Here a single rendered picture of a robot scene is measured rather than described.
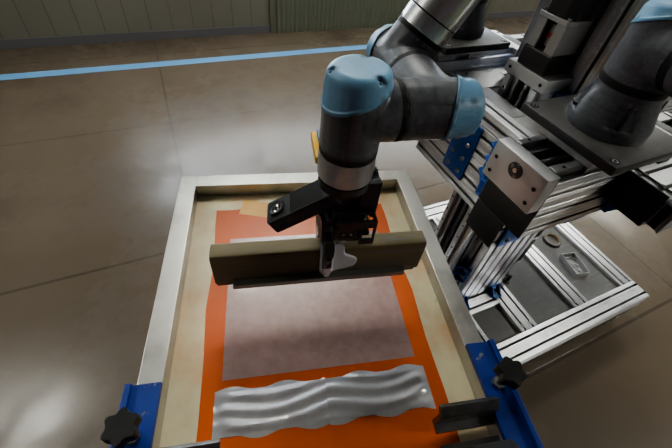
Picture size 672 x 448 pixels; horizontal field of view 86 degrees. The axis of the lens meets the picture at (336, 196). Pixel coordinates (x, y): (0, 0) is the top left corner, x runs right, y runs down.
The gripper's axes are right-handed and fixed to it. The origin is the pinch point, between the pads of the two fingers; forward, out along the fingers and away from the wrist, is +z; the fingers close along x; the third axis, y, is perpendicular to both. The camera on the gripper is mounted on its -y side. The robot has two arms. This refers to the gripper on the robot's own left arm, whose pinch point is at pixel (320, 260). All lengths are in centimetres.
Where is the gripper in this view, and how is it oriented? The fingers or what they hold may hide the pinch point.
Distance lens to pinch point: 63.9
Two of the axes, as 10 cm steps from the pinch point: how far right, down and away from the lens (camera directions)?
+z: -0.9, 7.1, 7.0
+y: 9.8, -0.5, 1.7
